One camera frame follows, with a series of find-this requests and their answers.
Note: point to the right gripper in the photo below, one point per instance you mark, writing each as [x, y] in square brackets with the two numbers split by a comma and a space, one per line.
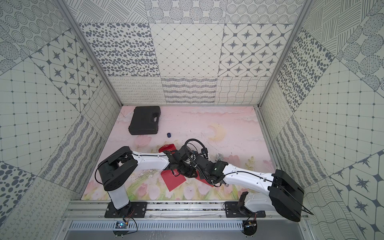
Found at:
[203, 174]

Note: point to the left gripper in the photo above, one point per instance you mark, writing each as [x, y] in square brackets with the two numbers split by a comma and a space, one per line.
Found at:
[186, 169]

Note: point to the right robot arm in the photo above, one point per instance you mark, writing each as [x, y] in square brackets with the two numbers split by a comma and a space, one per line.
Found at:
[285, 194]

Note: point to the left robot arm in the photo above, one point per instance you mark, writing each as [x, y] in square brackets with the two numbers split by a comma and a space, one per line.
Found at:
[117, 168]

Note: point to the orange adjustable wrench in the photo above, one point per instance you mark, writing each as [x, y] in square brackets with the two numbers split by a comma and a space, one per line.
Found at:
[219, 157]

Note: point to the black plastic case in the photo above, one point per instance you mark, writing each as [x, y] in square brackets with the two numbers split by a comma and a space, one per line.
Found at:
[145, 120]

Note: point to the right circuit board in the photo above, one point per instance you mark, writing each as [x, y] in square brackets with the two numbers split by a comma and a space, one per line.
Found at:
[250, 227]

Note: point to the circuit board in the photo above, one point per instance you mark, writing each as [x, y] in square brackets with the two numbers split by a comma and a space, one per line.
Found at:
[250, 227]
[121, 229]

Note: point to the left circuit board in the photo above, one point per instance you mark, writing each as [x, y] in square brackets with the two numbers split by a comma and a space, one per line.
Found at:
[121, 229]

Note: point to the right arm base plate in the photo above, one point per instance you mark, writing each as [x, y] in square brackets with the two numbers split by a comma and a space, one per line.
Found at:
[233, 210]

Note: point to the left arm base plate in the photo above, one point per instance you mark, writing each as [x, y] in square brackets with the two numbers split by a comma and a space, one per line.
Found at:
[133, 209]

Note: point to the aluminium mounting rail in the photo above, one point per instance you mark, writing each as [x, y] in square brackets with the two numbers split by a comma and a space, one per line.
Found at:
[159, 210]

